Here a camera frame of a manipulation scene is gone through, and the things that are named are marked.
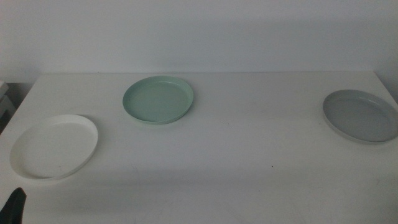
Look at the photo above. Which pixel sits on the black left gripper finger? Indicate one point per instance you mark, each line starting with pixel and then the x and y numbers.
pixel 12 207

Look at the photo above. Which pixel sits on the white shallow bowl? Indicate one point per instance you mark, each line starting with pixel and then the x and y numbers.
pixel 53 149

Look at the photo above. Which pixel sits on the mint green shallow bowl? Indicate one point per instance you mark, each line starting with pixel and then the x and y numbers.
pixel 157 101

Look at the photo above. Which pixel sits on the grey shallow bowl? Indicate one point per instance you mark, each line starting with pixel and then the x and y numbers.
pixel 360 118

